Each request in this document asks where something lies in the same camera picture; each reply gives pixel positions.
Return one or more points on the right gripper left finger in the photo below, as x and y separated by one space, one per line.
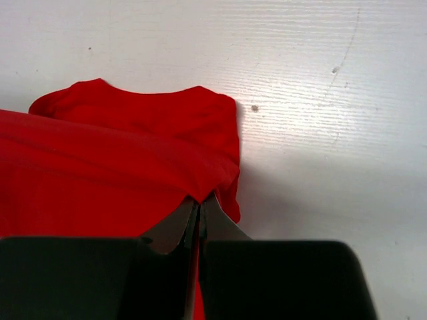
145 277

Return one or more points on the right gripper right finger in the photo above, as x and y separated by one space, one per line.
242 278

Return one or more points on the red t shirt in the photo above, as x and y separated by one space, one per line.
95 160

